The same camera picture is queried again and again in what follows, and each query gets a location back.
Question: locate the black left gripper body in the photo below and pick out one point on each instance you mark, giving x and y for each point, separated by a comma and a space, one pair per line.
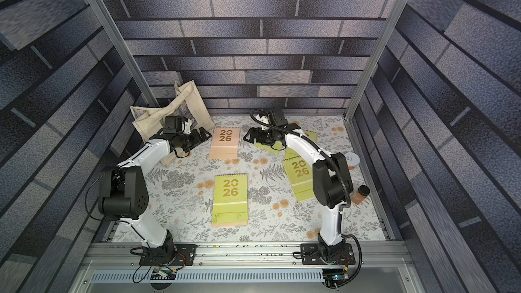
190, 140

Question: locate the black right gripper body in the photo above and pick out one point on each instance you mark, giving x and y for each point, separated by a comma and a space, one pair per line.
256, 135

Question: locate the green 2026 calendar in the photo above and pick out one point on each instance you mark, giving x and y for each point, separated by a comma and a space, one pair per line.
300, 176
230, 203
299, 144
276, 148

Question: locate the pink 2026 desk calendar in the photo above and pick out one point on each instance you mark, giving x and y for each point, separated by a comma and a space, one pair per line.
229, 224

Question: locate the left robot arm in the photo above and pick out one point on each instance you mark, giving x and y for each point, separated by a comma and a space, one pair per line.
123, 193

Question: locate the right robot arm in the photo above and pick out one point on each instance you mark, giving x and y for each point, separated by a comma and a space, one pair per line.
332, 184

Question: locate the cream canvas tote bag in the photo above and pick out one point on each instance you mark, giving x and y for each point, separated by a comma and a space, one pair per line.
187, 106

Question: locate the brown bottle black cap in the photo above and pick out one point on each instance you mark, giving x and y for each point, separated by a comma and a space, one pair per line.
360, 195

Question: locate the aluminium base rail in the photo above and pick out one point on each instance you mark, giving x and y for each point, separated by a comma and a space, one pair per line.
249, 255

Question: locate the left aluminium frame post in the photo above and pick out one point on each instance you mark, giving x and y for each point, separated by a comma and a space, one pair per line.
101, 12

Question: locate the aluminium frame post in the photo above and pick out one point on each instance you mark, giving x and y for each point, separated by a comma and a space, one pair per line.
101, 12
371, 65

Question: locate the right aluminium frame post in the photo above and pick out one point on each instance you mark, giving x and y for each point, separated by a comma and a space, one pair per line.
371, 65

